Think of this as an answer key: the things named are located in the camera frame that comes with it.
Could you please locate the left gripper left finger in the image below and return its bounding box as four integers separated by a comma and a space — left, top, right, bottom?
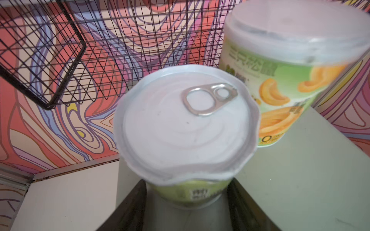
97, 180, 147, 231

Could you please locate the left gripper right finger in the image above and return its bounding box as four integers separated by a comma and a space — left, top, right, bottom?
226, 178, 280, 231

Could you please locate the green label can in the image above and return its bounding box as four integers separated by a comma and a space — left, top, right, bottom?
113, 64, 261, 208

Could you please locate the orange label can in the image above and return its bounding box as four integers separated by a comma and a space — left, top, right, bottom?
219, 1, 370, 147

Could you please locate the black wire basket back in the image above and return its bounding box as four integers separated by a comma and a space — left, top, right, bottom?
1, 1, 238, 110

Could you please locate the grey metal cabinet counter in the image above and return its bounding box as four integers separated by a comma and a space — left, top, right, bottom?
116, 109, 370, 231

